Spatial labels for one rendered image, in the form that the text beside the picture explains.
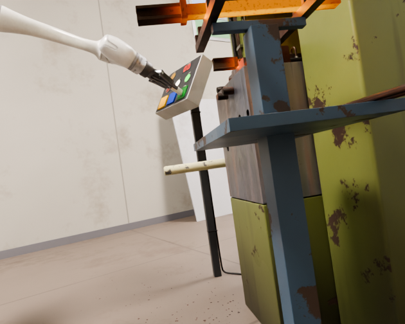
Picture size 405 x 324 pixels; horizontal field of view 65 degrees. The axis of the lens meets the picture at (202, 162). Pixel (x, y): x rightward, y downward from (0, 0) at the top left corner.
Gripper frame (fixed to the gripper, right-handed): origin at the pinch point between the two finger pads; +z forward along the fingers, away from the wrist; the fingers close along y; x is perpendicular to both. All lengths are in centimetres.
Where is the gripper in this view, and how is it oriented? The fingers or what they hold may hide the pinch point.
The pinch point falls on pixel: (176, 89)
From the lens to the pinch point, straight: 166.7
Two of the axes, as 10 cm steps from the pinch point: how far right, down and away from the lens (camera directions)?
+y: 5.8, -1.0, -8.1
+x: 2.8, -9.1, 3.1
